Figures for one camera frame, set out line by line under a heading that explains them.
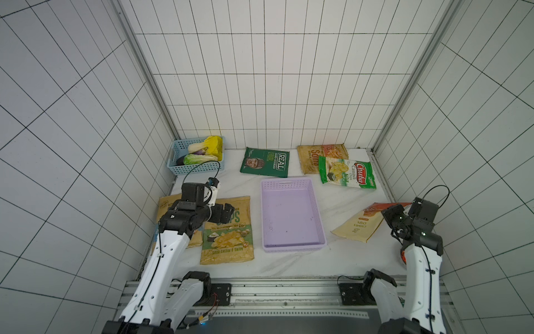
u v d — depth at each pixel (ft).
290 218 3.03
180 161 3.59
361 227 2.66
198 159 3.47
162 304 1.31
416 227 1.78
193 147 3.74
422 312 1.30
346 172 3.51
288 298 2.39
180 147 3.86
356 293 2.38
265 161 3.74
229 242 2.79
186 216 1.63
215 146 3.59
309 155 3.84
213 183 2.17
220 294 2.35
